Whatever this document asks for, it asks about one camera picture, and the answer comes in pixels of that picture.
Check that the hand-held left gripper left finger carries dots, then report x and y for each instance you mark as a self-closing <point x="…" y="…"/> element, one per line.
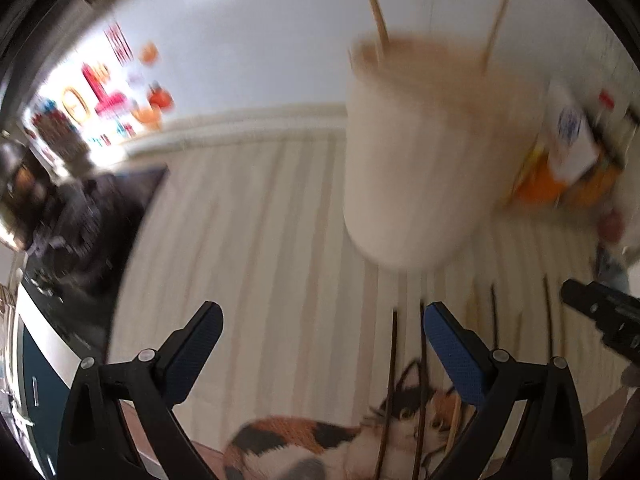
<point x="197" y="345"/>

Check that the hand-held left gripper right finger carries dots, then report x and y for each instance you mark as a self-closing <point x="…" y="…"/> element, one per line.
<point x="452" y="355"/>

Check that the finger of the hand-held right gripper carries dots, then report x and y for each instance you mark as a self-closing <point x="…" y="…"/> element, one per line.
<point x="607" y="312"/>

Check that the dark wooden chopstick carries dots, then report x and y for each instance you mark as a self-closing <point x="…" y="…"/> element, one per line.
<point x="422" y="365"/>
<point x="387" y="385"/>
<point x="548" y="310"/>
<point x="495" y="315"/>

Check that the light wooden chopstick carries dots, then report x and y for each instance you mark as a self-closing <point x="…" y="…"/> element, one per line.
<point x="452" y="427"/>
<point x="372" y="5"/>

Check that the white utensil cup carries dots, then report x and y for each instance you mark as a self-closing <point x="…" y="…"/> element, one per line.
<point x="415" y="160"/>

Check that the red round object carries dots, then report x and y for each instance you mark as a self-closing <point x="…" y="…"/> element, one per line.
<point x="612" y="225"/>

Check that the striped cat print mat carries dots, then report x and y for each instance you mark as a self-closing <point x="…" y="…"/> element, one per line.
<point x="250" y="240"/>

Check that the orange box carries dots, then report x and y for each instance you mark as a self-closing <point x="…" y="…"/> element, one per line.
<point x="540" y="185"/>

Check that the dark bundle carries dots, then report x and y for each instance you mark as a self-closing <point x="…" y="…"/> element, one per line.
<point x="80" y="225"/>

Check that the white packet with blue mark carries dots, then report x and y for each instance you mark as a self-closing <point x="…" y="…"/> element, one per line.
<point x="570" y="130"/>

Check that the colourful wall poster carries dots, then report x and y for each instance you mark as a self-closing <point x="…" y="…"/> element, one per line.
<point x="105" y="90"/>

